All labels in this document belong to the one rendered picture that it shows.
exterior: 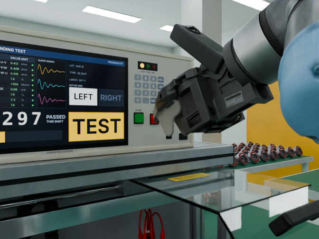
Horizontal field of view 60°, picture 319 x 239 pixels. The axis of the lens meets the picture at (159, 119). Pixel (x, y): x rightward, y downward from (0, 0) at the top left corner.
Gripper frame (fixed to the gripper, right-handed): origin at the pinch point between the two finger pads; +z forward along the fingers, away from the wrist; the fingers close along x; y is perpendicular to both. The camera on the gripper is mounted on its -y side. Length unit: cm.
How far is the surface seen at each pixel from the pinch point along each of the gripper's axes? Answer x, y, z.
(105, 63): -7.0, -11.4, 2.5
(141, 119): 0.3, -1.9, 6.3
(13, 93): -22.0, -5.9, 5.1
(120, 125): -4.0, -1.1, 7.3
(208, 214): 61, 20, 61
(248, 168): 168, -3, 113
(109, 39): 299, -452, 489
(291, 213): 5.5, 20.4, -13.8
